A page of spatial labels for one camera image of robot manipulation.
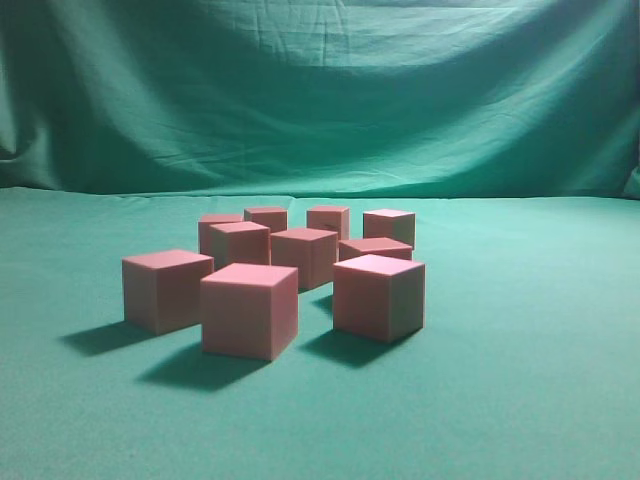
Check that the pink wooden cube placed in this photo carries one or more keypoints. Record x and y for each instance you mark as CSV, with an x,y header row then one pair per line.
x,y
275,218
330,217
390,223
312,251

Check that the pink wooden cube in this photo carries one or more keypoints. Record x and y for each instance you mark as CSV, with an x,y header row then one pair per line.
x,y
240,242
249,310
204,231
382,246
379,297

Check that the pink wooden cube column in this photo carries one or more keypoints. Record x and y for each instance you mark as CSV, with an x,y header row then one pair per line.
x,y
161,290

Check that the green table cloth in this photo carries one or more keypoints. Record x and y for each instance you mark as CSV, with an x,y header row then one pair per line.
x,y
527,367

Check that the green backdrop cloth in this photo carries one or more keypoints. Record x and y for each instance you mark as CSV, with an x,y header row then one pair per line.
x,y
427,99

